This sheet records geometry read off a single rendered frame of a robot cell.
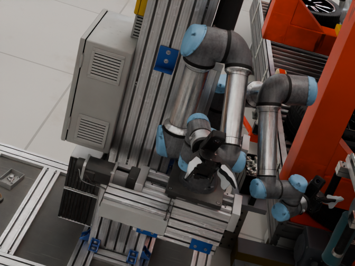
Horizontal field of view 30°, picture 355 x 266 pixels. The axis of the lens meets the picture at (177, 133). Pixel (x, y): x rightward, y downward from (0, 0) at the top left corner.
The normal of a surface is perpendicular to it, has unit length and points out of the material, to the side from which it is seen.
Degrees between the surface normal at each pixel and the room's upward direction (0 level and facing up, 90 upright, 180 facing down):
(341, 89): 90
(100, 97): 90
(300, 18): 90
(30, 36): 0
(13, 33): 0
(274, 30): 90
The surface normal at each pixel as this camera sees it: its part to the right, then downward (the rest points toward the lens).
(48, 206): 0.25, -0.82
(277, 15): -0.06, 0.52
